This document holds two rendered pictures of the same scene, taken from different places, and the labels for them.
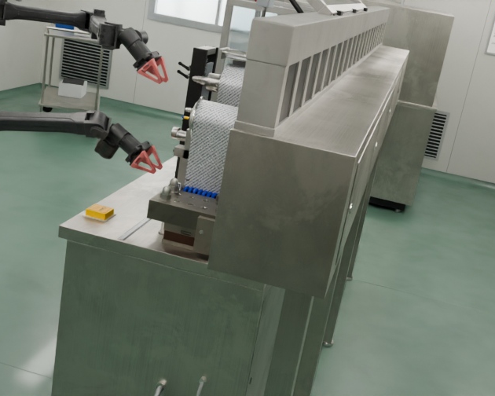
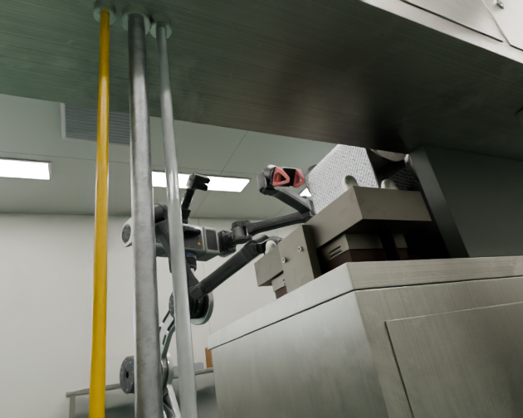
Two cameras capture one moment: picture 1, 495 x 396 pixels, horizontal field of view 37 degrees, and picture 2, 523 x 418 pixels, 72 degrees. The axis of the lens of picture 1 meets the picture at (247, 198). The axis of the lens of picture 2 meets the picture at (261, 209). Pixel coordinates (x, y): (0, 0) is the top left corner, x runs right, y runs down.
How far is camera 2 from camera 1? 1.88 m
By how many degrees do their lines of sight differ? 63
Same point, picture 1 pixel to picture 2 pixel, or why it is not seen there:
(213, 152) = (331, 196)
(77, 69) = not seen: hidden behind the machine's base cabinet
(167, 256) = (258, 313)
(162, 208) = (262, 264)
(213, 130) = (323, 176)
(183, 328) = not seen: outside the picture
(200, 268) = (283, 307)
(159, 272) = (258, 343)
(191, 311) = (298, 396)
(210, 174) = not seen: hidden behind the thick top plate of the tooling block
